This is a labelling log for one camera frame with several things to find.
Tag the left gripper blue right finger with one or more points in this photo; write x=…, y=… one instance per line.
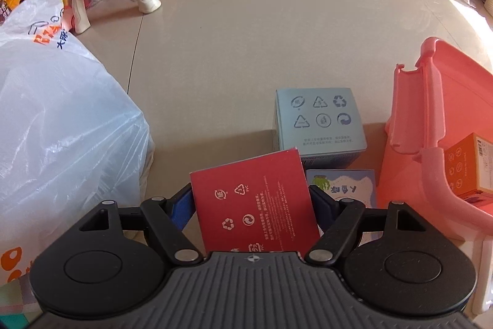
x=326, y=209

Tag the pink plastic storage bin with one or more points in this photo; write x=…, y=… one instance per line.
x=446, y=97

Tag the light blue cardboard box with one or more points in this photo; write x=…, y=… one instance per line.
x=323, y=124

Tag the white plastic shopping bag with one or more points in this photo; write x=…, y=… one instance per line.
x=71, y=136

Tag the orange cardboard box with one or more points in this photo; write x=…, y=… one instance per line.
x=468, y=169

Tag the red cardboard box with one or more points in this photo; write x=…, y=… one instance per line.
x=259, y=204

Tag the blue cartoon picture box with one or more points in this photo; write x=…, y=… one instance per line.
x=339, y=184

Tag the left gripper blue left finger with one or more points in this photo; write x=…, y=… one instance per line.
x=182, y=207

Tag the white foam tray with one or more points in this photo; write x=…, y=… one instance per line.
x=482, y=259

